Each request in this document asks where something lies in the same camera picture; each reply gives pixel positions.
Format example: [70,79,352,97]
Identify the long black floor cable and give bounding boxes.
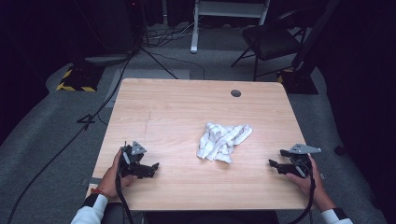
[7,49,139,224]

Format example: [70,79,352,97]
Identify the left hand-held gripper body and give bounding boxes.
[120,140,151,180]

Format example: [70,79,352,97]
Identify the left hand-held gripper black cable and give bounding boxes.
[115,141,135,224]

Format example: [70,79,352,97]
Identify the red wristband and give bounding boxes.
[90,188,110,201]

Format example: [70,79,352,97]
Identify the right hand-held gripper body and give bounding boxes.
[281,143,322,179]

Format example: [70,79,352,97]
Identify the right hand-held gripper black cable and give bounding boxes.
[288,161,317,224]

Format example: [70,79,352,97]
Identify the person's right hand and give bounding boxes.
[285,155,326,203]

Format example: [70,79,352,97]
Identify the black equipment cabinet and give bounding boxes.
[90,0,146,55]

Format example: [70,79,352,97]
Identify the black folding chair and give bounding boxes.
[230,7,309,82]

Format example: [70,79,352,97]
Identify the black yellow striped base plate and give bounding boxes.
[276,67,319,95]
[55,63,106,93]

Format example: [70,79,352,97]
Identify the white striped towel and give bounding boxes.
[196,121,254,164]

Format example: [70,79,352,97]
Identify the white metal stand frame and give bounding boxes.
[190,0,271,54]

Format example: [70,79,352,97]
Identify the tangle of floor cables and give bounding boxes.
[141,17,200,49]

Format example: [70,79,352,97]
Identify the person's left hand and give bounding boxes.
[97,147,138,201]

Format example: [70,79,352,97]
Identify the hand-held gripper black cable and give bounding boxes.
[115,141,135,224]
[288,161,317,224]

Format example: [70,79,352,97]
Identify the black slanted stand post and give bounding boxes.
[290,0,342,71]

